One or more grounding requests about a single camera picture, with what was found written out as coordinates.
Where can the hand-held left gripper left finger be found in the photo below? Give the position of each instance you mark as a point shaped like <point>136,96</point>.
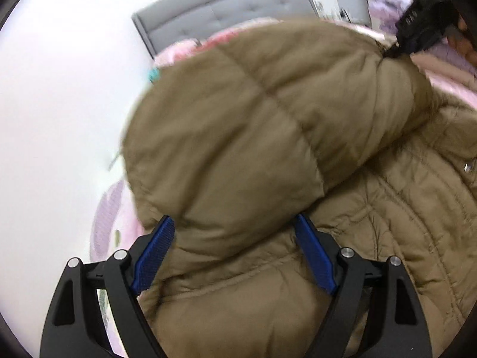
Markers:
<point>154,253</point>

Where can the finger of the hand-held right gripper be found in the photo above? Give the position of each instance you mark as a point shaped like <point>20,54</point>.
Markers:
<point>394,50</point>

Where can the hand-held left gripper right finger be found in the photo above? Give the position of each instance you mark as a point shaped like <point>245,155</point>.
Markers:
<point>315,253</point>

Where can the olive puffer jacket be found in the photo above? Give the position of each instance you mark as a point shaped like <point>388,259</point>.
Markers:
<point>268,138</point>

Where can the person's right hand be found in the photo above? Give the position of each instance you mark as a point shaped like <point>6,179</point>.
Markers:
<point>464,39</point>

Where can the lilac cloth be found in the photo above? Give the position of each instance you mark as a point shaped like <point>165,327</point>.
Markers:
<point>384,7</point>

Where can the white floral bed sheet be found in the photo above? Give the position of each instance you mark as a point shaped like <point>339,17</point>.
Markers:
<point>111,212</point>

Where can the grey tufted headboard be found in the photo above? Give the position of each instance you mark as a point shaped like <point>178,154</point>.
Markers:
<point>223,11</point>

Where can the teal small item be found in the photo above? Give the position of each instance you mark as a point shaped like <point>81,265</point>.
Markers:
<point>153,76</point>

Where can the pink printed blanket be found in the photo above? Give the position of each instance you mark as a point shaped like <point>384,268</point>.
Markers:
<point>179,50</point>

